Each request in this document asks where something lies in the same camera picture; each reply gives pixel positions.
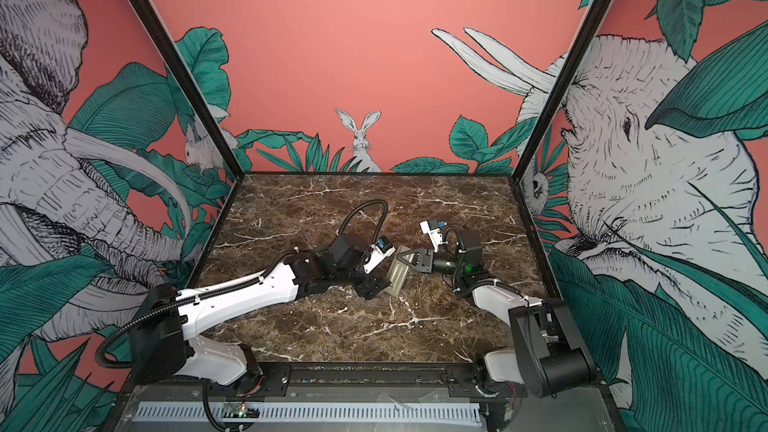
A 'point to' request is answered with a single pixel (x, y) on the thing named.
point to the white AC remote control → (397, 272)
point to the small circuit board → (241, 410)
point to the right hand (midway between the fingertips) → (398, 260)
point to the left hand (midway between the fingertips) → (383, 270)
